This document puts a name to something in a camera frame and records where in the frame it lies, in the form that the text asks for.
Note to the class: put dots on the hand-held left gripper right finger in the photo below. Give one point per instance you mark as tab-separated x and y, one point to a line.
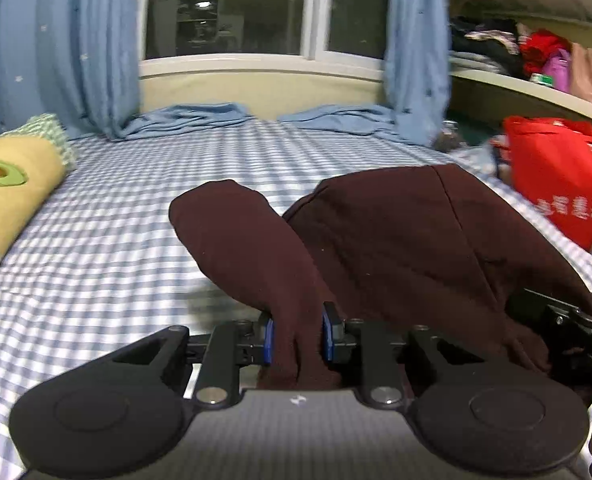
328	335

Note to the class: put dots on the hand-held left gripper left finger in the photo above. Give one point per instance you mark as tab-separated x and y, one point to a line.
269	340

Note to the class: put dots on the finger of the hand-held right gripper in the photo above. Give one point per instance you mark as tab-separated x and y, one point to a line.
536	310

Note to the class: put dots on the maroon garment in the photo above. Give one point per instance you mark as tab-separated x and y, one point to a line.
401	240

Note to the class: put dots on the red clothes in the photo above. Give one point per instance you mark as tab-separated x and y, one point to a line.
541	47

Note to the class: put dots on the pile of dark clothes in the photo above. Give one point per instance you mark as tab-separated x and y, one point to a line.
481	47

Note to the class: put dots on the red shopping bag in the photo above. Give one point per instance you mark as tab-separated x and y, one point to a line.
561	180

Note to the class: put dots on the blue checked bed sheet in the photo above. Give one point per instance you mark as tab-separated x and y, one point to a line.
116	230

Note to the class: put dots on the glass jar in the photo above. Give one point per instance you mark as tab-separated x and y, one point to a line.
448	137

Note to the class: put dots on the white shelf unit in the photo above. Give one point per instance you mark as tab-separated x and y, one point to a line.
526	87

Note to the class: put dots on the green and white can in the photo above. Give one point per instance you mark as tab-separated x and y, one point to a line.
542	80

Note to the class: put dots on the pink bag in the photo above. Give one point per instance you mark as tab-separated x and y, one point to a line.
557	72

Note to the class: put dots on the yellow avocado print blanket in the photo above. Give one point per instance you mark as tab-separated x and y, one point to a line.
11	195

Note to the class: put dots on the blue curtain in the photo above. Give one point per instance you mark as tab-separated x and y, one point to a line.
418	35
51	45

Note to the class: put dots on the green checked pillow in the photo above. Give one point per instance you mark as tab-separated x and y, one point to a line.
51	132

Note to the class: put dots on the window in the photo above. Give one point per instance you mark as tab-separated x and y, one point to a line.
236	10

